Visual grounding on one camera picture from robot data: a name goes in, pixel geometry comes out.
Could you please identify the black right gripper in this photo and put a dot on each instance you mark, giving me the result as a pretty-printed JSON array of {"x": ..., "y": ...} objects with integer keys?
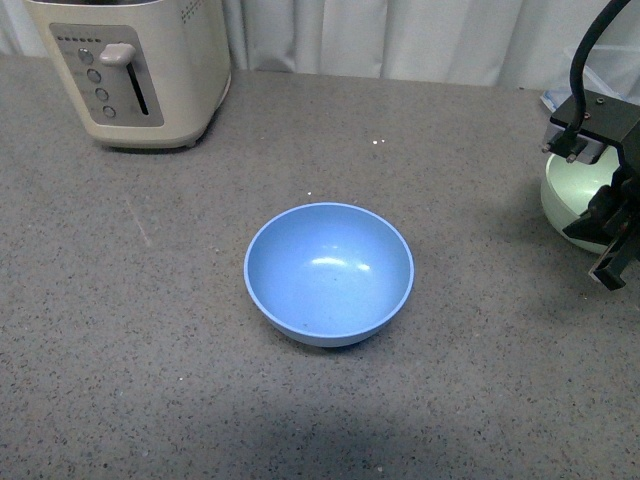
[{"x": 612, "y": 215}]

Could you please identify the green bowl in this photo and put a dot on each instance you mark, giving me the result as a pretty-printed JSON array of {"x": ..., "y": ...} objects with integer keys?
[{"x": 567, "y": 188}]

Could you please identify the blue bowl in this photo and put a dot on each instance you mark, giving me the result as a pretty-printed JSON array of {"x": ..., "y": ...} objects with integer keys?
[{"x": 328, "y": 274}]

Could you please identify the clear plastic container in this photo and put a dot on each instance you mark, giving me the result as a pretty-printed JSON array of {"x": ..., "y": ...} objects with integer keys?
[{"x": 612, "y": 70}]

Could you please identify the white curtain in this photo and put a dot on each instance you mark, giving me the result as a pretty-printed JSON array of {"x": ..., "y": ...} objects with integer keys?
[{"x": 489, "y": 43}]

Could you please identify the cream two-slot toaster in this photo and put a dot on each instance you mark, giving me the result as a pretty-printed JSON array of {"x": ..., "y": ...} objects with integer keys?
[{"x": 140, "y": 74}]

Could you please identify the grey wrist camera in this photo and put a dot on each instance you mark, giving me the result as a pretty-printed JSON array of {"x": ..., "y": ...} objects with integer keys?
[{"x": 572, "y": 147}]

